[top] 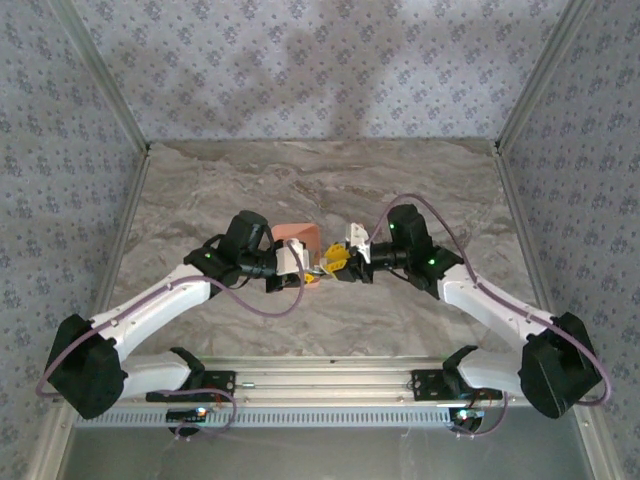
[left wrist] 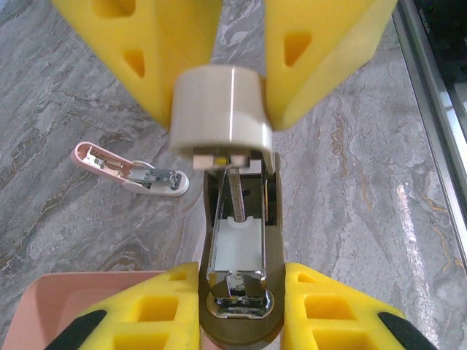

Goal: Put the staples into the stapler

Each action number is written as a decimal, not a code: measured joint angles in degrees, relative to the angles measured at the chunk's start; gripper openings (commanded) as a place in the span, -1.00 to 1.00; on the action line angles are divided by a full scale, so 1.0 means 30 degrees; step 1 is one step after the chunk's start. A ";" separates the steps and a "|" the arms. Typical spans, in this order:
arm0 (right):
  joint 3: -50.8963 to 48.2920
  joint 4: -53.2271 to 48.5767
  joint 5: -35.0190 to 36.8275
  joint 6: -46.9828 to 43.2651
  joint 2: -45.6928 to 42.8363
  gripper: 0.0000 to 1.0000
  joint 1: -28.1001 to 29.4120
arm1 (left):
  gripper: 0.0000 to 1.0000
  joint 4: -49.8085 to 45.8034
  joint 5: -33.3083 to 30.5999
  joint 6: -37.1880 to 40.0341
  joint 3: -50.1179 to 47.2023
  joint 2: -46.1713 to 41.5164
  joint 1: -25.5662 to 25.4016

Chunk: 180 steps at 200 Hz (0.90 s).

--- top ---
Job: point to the pink plastic tray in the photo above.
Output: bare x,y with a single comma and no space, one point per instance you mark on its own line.
295,232

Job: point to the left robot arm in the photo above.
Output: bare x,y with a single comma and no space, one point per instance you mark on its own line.
150,305

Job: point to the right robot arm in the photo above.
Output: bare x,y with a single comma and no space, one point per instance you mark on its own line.
490,305

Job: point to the small circuit board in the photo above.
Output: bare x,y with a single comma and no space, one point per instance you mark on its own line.
467,415
185,415

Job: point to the grey metal panel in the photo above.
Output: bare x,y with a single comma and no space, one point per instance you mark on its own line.
320,455

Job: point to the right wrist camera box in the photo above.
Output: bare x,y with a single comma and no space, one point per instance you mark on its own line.
357,235

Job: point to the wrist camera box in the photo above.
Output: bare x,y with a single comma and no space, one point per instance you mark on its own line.
357,235
290,257

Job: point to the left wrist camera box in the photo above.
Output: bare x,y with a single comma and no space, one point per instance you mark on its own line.
290,257

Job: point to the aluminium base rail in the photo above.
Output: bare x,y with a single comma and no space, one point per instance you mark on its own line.
325,380

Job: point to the aluminium table side rail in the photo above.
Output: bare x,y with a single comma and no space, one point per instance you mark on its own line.
123,235
512,195

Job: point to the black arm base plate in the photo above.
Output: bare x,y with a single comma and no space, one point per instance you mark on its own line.
425,385
220,382

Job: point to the aluminium corner post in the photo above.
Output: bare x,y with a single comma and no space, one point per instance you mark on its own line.
102,75
540,75

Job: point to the aluminium lower frame bar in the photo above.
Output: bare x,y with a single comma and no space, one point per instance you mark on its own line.
47,450
600,450

